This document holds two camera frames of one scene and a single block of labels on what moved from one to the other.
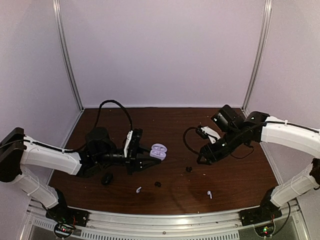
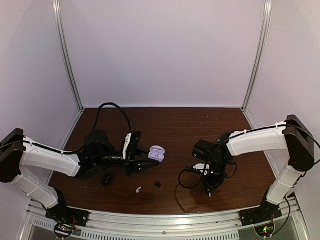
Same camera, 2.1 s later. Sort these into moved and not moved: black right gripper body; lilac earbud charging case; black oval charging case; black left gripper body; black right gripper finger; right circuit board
Moved: black right gripper finger; lilac earbud charging case; black right gripper body
Not moved: black left gripper body; right circuit board; black oval charging case
